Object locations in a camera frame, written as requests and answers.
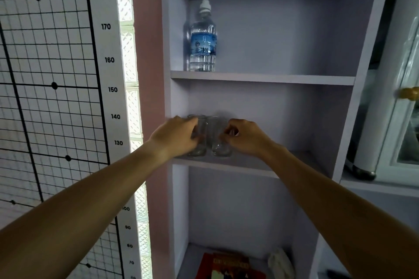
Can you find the lilac wooden shelf unit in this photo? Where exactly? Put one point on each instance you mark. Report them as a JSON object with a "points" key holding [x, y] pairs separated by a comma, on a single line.
{"points": [[268, 99]]}

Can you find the white crumpled cloth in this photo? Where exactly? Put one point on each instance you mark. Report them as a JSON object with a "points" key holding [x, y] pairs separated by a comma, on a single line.
{"points": [[280, 262]]}

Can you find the person's right forearm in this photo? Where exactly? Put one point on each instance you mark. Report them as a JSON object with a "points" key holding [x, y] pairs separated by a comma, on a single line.
{"points": [[343, 223]]}

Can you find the person's left fingers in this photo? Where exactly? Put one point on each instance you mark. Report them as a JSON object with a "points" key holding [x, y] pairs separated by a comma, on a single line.
{"points": [[193, 133]]}

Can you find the clear drinking glass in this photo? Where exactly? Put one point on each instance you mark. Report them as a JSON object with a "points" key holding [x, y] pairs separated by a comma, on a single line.
{"points": [[216, 140], [200, 140]]}

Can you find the person's right hand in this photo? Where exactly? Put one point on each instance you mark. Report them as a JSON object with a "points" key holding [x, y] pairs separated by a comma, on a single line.
{"points": [[247, 140]]}

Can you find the person's left hand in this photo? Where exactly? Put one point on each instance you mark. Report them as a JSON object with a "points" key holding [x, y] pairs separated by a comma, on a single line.
{"points": [[173, 138]]}

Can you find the white height chart grid board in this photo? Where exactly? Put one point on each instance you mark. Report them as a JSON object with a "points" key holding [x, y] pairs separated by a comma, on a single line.
{"points": [[55, 92]]}

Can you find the clear plastic water bottle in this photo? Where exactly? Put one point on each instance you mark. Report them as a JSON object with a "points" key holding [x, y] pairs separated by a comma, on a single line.
{"points": [[203, 40]]}

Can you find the person's right fingers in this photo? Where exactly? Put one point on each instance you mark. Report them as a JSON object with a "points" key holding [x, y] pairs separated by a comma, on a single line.
{"points": [[229, 131]]}

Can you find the white cabinet with gold knob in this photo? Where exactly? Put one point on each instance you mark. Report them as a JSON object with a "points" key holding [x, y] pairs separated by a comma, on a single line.
{"points": [[389, 92]]}

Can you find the person's left forearm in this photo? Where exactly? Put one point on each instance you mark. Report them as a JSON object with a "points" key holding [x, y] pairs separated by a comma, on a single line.
{"points": [[78, 210]]}

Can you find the red book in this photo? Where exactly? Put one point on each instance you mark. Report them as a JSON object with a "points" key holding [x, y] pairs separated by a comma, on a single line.
{"points": [[226, 266]]}

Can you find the glass block window strip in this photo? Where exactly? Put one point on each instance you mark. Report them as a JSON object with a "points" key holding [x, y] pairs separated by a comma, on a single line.
{"points": [[132, 108]]}

